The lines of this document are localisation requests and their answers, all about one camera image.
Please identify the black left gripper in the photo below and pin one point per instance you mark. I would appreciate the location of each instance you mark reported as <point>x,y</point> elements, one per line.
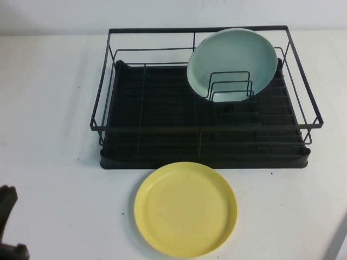
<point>12,253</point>

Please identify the yellow round plate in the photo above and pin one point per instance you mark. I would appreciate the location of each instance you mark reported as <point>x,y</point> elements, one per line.
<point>184,208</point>

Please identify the pale green round plate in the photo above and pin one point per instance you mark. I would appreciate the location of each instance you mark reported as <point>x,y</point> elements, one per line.
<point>233,59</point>

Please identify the black plastic drip tray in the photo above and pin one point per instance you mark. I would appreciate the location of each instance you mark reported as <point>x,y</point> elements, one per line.
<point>162,108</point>

